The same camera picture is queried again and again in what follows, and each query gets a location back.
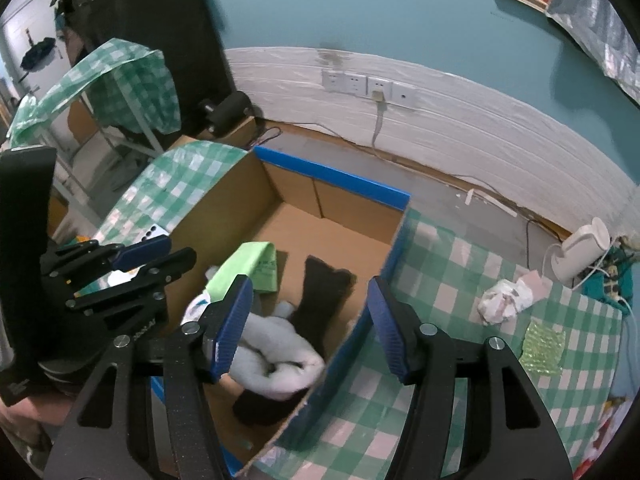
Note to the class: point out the person's left hand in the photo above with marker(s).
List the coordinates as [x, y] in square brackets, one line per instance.
[17, 415]

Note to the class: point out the black tall panel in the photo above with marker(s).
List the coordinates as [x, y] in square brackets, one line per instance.
[190, 35]

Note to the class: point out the black cylindrical speaker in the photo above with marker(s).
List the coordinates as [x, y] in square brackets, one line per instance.
[227, 110]

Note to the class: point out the green checkered tablecloth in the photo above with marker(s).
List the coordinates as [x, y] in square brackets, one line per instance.
[450, 270]

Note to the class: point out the white smartphone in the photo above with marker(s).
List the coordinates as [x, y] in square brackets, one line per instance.
[155, 234]

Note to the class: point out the heap of rubbish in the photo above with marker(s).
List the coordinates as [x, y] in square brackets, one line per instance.
[602, 435]

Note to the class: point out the brown cardboard carton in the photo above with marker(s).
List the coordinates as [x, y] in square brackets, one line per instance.
[235, 132]

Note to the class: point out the green sequined pouch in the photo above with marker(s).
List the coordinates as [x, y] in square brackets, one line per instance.
[542, 347]

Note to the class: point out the black umbrella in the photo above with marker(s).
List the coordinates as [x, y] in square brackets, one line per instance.
[37, 52]

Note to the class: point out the white wall socket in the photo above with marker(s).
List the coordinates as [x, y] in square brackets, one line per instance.
[380, 87]
[404, 95]
[356, 83]
[332, 80]

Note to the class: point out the teal power strip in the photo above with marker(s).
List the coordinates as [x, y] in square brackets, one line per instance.
[607, 285]

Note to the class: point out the silver foil sheet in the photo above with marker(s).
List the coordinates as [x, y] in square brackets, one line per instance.
[590, 20]

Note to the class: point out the light green cloth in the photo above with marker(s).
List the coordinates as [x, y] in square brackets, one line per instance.
[245, 265]

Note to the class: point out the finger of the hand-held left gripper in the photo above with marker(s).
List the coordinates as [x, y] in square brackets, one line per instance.
[170, 265]
[142, 252]

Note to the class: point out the black sock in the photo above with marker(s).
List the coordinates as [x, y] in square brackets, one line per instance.
[320, 305]
[260, 407]

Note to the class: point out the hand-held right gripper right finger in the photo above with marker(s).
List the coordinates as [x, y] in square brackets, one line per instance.
[387, 325]

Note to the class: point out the white fluffy towel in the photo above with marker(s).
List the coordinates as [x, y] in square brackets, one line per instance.
[280, 360]

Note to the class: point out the white scrap strip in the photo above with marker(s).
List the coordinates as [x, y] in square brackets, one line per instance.
[492, 200]

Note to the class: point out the white tabletop appliance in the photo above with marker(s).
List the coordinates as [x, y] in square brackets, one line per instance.
[582, 252]

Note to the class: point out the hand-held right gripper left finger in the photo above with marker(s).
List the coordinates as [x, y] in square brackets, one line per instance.
[230, 325]

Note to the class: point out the blue-edged cardboard box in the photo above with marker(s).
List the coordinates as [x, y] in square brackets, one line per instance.
[340, 210]

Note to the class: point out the side table with checkered cloth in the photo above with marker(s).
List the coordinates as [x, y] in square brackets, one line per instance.
[125, 75]

